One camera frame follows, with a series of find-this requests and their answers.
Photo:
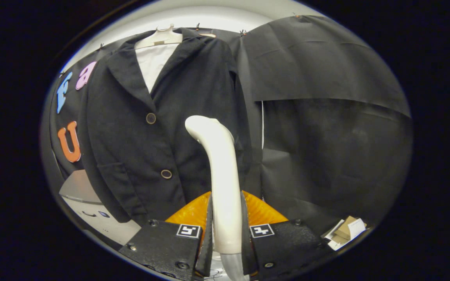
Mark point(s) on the grey drawer cabinet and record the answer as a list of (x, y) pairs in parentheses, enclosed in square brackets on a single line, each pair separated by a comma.
[(76, 189)]

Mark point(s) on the beige clothes hanger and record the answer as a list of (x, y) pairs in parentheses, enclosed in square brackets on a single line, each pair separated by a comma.
[(162, 37)]

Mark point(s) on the black blazer jacket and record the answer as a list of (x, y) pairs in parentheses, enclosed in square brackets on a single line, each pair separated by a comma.
[(123, 136)]

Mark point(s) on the white shirt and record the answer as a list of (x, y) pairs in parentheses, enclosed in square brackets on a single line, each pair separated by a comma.
[(154, 62)]

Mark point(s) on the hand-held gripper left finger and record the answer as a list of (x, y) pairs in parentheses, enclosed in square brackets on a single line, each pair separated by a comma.
[(158, 246)]

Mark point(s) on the small cardboard box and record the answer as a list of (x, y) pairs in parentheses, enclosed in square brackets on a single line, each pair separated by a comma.
[(345, 230)]

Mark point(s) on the black backdrop cloth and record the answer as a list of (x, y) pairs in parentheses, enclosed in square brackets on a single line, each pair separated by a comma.
[(326, 58)]

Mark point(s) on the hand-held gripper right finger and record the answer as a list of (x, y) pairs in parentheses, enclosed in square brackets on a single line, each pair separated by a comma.
[(283, 249)]

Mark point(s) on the white garment steamer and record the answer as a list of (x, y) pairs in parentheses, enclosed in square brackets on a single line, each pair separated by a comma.
[(223, 187)]

